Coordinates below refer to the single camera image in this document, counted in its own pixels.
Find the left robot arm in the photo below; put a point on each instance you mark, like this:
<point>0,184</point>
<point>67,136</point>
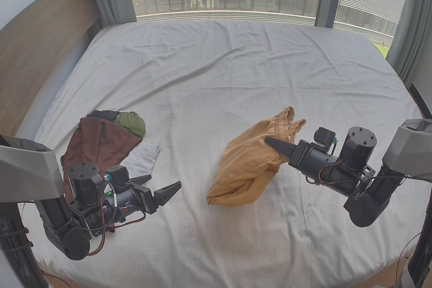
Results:
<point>30,172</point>

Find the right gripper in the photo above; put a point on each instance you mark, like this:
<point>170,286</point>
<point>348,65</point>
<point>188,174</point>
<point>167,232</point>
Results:
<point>310,160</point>

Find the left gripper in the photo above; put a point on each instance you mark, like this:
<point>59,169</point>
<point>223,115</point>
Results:
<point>135,200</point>

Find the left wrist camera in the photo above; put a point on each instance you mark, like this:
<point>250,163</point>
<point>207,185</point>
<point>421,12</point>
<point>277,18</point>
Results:
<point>116,175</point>

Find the green garment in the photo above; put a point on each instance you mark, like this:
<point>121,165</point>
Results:
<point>130,123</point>

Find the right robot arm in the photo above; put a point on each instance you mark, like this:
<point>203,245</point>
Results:
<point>408,151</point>

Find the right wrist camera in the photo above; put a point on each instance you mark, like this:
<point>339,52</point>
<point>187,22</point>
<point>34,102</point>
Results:
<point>324,137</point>

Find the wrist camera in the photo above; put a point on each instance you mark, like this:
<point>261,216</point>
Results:
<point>116,175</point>
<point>324,137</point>

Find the pale grey garment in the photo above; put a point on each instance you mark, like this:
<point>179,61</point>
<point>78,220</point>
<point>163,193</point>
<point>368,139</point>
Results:
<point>145,155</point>

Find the tan shorts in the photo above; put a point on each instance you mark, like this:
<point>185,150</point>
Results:
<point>243,172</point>

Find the dark grey garment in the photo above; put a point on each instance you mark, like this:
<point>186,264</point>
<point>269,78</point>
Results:
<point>103,114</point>

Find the brown garment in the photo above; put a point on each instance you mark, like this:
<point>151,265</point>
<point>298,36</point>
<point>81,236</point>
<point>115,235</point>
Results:
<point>101,141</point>

